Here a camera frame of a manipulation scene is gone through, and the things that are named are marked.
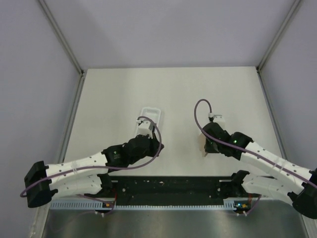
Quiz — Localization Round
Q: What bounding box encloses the beige card holder wallet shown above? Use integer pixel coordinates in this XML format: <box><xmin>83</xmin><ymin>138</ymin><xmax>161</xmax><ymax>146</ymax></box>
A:
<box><xmin>198</xmin><ymin>133</ymin><xmax>208</xmax><ymax>157</ymax></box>

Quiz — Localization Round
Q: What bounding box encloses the clear plastic card tray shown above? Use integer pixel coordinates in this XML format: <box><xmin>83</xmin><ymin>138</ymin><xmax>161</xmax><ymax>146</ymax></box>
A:
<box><xmin>135</xmin><ymin>107</ymin><xmax>161</xmax><ymax>138</ymax></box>

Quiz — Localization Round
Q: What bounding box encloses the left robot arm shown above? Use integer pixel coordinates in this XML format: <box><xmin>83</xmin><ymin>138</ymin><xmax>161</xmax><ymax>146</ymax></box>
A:
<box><xmin>20</xmin><ymin>133</ymin><xmax>164</xmax><ymax>208</ymax></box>

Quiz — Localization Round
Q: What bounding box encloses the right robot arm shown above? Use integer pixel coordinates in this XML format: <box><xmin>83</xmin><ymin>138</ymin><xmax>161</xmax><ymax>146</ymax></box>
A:
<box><xmin>201</xmin><ymin>122</ymin><xmax>317</xmax><ymax>219</ymax></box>

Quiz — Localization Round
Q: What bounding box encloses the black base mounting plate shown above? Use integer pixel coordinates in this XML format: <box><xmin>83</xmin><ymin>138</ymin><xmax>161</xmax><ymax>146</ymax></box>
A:
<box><xmin>99</xmin><ymin>175</ymin><xmax>264</xmax><ymax>206</ymax></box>

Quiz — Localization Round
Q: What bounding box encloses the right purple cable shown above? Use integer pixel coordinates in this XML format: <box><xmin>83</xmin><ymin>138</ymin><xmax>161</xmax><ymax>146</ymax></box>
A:
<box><xmin>194</xmin><ymin>99</ymin><xmax>317</xmax><ymax>189</ymax></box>

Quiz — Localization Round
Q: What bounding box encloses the purple cable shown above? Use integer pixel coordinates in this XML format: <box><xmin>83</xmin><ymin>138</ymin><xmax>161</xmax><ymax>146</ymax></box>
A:
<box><xmin>19</xmin><ymin>116</ymin><xmax>163</xmax><ymax>198</ymax></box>
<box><xmin>194</xmin><ymin>99</ymin><xmax>317</xmax><ymax>189</ymax></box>

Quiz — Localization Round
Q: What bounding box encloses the grey slotted cable duct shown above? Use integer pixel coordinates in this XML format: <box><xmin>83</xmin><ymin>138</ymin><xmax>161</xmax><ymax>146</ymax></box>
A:
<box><xmin>50</xmin><ymin>199</ymin><xmax>245</xmax><ymax>211</ymax></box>

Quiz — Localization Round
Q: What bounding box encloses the right aluminium frame post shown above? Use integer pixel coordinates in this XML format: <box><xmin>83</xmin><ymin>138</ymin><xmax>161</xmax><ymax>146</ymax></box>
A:
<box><xmin>256</xmin><ymin>0</ymin><xmax>308</xmax><ymax>71</ymax></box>

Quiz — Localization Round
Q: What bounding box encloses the aluminium frame post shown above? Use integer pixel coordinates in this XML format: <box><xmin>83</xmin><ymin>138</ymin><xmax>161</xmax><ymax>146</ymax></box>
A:
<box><xmin>37</xmin><ymin>0</ymin><xmax>86</xmax><ymax>75</ymax></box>
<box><xmin>256</xmin><ymin>0</ymin><xmax>308</xmax><ymax>71</ymax></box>

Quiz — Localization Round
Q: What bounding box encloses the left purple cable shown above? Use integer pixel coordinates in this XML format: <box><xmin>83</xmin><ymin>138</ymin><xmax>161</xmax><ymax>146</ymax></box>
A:
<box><xmin>19</xmin><ymin>116</ymin><xmax>163</xmax><ymax>198</ymax></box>

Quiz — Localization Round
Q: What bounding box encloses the left aluminium frame post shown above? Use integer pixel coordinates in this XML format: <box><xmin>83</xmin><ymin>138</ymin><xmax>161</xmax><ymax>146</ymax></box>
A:
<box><xmin>37</xmin><ymin>0</ymin><xmax>86</xmax><ymax>75</ymax></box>

